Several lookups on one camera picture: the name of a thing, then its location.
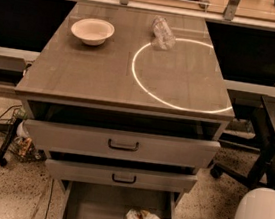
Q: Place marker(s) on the white green 7up can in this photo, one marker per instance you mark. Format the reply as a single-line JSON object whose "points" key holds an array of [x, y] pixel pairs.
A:
{"points": [[135, 214]]}

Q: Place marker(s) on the bottom open grey drawer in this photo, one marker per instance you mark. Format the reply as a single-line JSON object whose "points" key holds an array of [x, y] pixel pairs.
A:
{"points": [[97, 201]]}

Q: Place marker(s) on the middle grey drawer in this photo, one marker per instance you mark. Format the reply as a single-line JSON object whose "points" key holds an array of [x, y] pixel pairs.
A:
{"points": [[99, 174]]}

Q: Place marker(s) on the grey drawer cabinet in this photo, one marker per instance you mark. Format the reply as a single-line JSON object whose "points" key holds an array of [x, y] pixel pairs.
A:
{"points": [[127, 84]]}

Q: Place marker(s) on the top grey drawer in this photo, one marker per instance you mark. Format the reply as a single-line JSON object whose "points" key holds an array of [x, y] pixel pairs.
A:
{"points": [[94, 142]]}

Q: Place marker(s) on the black office chair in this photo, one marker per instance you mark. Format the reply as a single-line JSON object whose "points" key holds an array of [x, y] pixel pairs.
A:
{"points": [[262, 173]]}

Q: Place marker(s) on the clear crushed plastic bottle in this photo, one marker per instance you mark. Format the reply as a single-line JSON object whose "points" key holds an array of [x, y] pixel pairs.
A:
{"points": [[163, 36]]}

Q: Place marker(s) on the white paper bowl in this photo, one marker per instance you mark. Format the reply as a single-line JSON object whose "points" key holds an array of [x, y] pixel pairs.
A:
{"points": [[92, 31]]}

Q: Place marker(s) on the black middle drawer handle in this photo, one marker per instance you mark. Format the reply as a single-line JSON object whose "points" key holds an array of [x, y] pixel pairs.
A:
{"points": [[117, 179]]}

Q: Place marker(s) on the black drawer handle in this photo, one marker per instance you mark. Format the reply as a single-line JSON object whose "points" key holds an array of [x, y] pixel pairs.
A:
{"points": [[123, 147], [117, 179]]}

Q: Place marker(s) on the black top drawer handle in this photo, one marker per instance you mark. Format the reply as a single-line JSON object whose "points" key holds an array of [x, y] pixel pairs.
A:
{"points": [[123, 147]]}

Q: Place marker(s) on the black wire cart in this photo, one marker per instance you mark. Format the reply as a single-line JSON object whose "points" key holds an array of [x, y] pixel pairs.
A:
{"points": [[17, 140]]}

